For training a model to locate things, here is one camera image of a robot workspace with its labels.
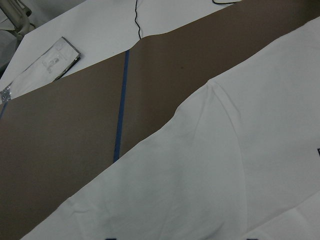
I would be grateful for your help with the white printed t-shirt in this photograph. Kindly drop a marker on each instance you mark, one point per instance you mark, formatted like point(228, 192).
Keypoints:
point(239, 160)

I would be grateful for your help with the white foil-edged package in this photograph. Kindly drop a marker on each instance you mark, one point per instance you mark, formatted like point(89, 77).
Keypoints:
point(47, 68)

